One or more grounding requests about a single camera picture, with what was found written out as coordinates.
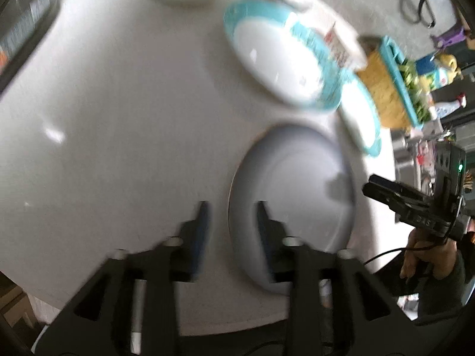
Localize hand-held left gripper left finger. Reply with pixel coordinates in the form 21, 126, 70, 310
33, 201, 211, 356

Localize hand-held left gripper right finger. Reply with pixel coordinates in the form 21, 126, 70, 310
255, 201, 446, 356

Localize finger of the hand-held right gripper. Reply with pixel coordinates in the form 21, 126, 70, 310
370, 174, 436, 203
362, 182, 459, 239

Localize person's right forearm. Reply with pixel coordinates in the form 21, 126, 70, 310
419, 243, 475, 317

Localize person's right hand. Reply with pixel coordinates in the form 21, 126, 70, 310
400, 226, 466, 282

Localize white and red figurine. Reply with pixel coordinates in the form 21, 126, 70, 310
430, 94, 469, 120

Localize teal rimmed white plate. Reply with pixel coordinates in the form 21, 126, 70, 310
222, 0, 344, 113
337, 72, 383, 157

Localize green vegetables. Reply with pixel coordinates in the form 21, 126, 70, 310
398, 59, 433, 124

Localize yellow bamboo mat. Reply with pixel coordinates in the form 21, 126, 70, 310
358, 50, 412, 130

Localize teal plastic tray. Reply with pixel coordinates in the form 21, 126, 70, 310
379, 35, 436, 130

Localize yellow toy figure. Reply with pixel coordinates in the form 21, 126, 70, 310
415, 53, 464, 90

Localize purple toy figure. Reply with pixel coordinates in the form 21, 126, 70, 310
430, 26, 467, 52

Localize white bowl with red flowers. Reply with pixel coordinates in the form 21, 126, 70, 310
258, 0, 369, 72

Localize silver rice cooker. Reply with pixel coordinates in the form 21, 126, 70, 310
0, 0, 61, 95

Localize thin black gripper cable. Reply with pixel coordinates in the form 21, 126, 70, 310
363, 247, 411, 268

